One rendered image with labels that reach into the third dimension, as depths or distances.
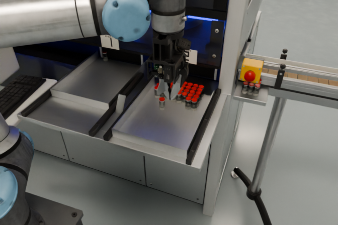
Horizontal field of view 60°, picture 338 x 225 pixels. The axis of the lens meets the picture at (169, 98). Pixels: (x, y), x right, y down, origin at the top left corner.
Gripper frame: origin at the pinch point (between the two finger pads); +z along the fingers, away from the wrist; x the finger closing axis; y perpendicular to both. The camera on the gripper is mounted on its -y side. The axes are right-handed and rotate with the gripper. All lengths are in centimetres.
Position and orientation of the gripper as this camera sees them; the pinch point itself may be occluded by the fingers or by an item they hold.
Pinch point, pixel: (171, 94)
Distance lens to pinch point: 79.8
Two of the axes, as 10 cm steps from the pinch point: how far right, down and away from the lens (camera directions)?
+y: -3.6, 5.6, -7.5
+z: 0.0, 8.0, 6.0
